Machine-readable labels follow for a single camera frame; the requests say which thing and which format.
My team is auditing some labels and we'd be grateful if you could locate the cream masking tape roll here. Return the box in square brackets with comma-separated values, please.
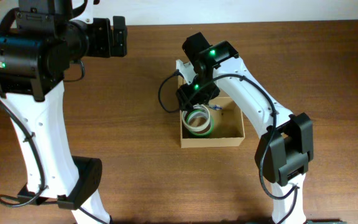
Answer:
[181, 105, 214, 133]

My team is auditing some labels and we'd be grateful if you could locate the green tape roll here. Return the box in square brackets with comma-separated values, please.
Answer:
[184, 110, 214, 137]

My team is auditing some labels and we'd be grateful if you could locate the brown cardboard box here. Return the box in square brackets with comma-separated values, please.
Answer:
[180, 90, 245, 148]

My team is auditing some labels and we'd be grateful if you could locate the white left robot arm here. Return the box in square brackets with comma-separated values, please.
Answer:
[0, 0, 127, 223]

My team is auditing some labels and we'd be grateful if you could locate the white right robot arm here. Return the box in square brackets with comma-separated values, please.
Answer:
[175, 32, 314, 223]

